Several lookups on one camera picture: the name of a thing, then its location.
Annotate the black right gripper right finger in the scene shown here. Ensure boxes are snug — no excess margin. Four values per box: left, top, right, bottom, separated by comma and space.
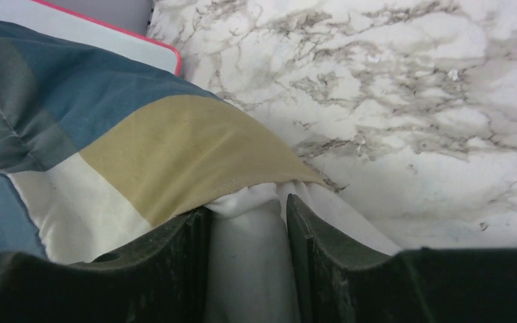
286, 194, 517, 322

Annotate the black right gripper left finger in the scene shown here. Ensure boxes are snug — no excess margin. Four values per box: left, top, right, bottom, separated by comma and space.
0, 208, 211, 322

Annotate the white pillow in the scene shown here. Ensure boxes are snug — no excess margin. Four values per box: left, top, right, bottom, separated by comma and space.
203, 181, 400, 322

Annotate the blue beige checked pillowcase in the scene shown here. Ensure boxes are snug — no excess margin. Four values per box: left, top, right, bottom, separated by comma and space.
0, 21, 322, 264

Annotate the pink framed whiteboard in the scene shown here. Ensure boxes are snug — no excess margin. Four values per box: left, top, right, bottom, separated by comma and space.
0, 0, 182, 248

